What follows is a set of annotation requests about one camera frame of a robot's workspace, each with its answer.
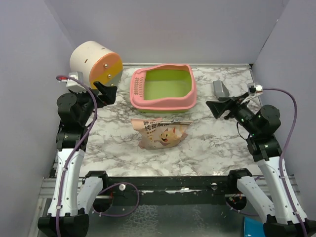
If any grey metal litter scoop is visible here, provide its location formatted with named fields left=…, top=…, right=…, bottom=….
left=213, top=80, right=230, bottom=101

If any cream cylindrical cat house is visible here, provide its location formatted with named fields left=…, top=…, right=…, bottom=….
left=70, top=41, right=123, bottom=89

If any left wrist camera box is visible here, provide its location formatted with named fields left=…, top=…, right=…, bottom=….
left=65, top=71, right=84, bottom=93

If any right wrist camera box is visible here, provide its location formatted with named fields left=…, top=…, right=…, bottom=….
left=247, top=83, right=263, bottom=97

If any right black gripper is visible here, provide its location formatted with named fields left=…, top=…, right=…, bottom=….
left=207, top=91, right=260, bottom=135

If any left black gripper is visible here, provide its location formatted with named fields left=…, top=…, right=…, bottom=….
left=71, top=81, right=117, bottom=125

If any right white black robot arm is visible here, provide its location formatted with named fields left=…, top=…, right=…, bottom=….
left=206, top=94, right=316, bottom=237

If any blue plastic object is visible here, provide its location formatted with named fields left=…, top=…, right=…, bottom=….
left=243, top=217, right=265, bottom=237

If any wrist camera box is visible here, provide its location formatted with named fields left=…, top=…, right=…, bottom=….
left=65, top=71, right=84, bottom=93
left=247, top=83, right=263, bottom=97

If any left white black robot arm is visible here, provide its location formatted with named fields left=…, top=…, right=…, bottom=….
left=38, top=81, right=117, bottom=237

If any pink and green litter box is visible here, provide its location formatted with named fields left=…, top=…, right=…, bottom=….
left=130, top=64, right=197, bottom=113

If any orange cat litter bag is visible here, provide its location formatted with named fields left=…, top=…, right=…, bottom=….
left=131, top=118, right=193, bottom=150

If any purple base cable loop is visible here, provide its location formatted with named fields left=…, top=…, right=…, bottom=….
left=91, top=182, right=140, bottom=218

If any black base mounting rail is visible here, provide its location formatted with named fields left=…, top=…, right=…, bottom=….
left=87, top=171, right=246, bottom=210

